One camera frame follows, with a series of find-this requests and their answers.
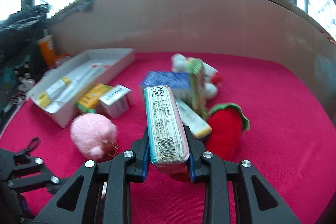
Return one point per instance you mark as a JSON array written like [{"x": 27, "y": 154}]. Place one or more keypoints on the red chili plush toy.
[{"x": 228, "y": 123}]

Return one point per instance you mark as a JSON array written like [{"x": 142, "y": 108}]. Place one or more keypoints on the white orange power bank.
[{"x": 61, "y": 59}]

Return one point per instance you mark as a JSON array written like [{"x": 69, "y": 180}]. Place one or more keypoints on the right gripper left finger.
[{"x": 99, "y": 192}]

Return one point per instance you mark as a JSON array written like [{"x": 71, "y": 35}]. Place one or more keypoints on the pink plush ball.
[{"x": 95, "y": 136}]

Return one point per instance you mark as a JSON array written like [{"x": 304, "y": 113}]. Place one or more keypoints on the black plastic bag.
[{"x": 21, "y": 28}]

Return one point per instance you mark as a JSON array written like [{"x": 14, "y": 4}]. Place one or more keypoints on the white long tube box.
[{"x": 64, "y": 88}]

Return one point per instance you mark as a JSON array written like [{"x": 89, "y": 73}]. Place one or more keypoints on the red white medicine box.
[{"x": 116, "y": 101}]

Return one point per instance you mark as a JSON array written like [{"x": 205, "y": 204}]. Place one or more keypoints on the white plush doll red bow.
[{"x": 213, "y": 79}]

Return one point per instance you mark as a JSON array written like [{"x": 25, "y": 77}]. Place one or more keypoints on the green snack packet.
[{"x": 197, "y": 85}]

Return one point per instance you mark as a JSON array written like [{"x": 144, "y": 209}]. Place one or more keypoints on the black white cat figure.
[{"x": 24, "y": 76}]

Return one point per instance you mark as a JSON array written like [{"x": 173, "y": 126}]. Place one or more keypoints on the yellow drink carton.
[{"x": 90, "y": 102}]

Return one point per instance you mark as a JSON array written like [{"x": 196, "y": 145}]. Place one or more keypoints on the blue white medicine box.
[{"x": 178, "y": 82}]

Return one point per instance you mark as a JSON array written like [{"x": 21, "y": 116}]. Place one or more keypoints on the orange drink cup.
[{"x": 46, "y": 46}]

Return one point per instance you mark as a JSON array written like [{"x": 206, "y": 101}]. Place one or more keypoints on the white yellow Glucophage box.
[{"x": 198, "y": 126}]

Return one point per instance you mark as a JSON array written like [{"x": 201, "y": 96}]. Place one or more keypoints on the teal pink long box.
[{"x": 169, "y": 149}]

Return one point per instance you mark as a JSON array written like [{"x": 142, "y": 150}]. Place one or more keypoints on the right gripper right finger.
[{"x": 234, "y": 192}]

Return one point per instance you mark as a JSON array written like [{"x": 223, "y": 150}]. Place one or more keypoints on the grey cloth on headboard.
[{"x": 77, "y": 6}]

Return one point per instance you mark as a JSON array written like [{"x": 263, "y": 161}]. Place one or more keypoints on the white cardboard tray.
[{"x": 114, "y": 61}]

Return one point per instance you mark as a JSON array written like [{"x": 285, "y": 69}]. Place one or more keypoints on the beige padded headboard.
[{"x": 274, "y": 30}]

